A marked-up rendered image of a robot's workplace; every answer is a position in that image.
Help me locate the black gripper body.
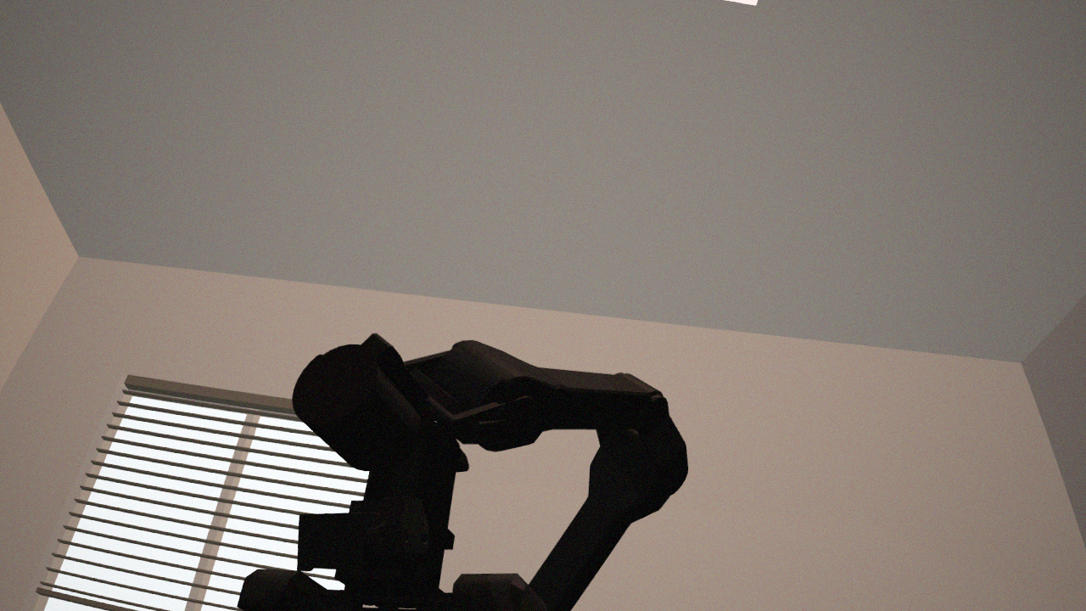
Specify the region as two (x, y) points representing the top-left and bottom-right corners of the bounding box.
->
(237, 485), (548, 611)

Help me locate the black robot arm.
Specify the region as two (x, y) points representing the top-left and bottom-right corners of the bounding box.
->
(292, 333), (689, 611)

